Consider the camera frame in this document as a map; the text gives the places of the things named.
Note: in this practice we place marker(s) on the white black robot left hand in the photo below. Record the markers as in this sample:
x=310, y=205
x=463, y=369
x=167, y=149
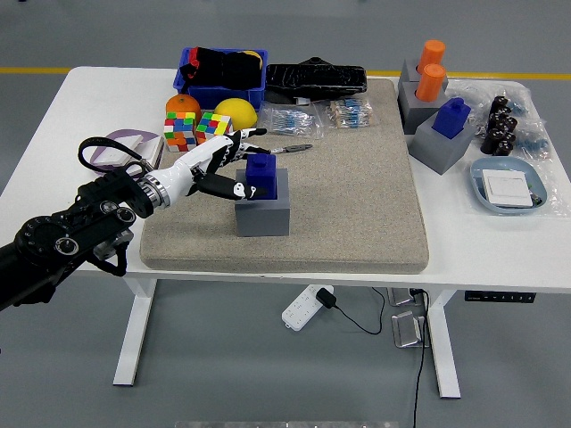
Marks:
x=178, y=171

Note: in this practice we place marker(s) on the blue square seal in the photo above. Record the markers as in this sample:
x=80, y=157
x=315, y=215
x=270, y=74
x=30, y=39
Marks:
x=263, y=176
x=451, y=119

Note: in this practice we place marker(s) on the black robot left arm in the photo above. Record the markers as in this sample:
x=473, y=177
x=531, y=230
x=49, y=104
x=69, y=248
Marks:
x=44, y=241

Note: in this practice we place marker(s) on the grey seal holder box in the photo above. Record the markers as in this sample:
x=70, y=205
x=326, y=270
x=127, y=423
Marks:
x=407, y=71
x=415, y=113
x=263, y=218
x=439, y=153

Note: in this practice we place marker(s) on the orange cylinder seal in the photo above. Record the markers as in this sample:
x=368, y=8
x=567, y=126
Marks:
x=430, y=82
x=433, y=51

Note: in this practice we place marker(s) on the scrambled rubik's cube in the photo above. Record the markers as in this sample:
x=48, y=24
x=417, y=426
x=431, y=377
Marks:
x=214, y=122
x=178, y=131

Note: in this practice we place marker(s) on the orange fruit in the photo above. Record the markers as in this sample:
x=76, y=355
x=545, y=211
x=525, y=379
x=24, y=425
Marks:
x=183, y=104

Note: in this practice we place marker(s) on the purple tray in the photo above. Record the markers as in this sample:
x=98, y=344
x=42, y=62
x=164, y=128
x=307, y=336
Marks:
x=100, y=149

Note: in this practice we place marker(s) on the yellow lemon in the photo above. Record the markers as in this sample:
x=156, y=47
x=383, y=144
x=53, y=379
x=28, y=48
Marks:
x=236, y=111

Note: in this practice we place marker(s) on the blue plastic bin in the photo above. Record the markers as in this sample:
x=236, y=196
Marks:
x=223, y=97

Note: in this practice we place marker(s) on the black cloth bundle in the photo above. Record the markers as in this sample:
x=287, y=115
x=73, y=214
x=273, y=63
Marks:
x=223, y=69

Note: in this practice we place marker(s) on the bag of blue resistors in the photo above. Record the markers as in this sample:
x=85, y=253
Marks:
x=290, y=120

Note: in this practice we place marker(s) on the yellow item in bin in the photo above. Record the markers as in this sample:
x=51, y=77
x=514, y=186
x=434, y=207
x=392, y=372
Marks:
x=255, y=55

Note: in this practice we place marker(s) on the black plastic tray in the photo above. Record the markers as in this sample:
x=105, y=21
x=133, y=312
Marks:
x=312, y=78

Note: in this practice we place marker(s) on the white table leg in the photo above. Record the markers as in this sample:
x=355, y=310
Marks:
x=134, y=334
x=444, y=356

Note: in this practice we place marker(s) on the grey-brown table mat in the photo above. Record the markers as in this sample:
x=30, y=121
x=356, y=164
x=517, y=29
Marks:
x=348, y=200

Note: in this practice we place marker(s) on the bag of tan resistors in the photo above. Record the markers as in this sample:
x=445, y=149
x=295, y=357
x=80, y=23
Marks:
x=350, y=112

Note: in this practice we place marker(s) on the white power strip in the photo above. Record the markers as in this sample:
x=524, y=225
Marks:
x=299, y=312

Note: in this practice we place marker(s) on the black power adapter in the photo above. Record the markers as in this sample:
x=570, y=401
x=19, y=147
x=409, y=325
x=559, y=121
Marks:
x=325, y=298

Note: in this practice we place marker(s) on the metal floor plate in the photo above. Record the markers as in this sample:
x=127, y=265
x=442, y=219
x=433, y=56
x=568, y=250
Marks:
x=401, y=298
x=408, y=330

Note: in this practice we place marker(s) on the light blue tray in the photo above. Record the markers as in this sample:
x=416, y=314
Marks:
x=478, y=183

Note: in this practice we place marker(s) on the black table control panel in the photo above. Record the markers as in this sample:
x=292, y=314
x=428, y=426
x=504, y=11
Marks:
x=499, y=296

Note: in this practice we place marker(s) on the clear bag of components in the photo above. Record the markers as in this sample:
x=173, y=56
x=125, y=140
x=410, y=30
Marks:
x=533, y=134

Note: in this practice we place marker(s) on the small green circuit board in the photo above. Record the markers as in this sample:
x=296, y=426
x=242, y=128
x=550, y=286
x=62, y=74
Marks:
x=536, y=199

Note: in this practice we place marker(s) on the white switch panel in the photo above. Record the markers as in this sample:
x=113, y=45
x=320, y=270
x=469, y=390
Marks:
x=111, y=153
x=508, y=189
x=154, y=149

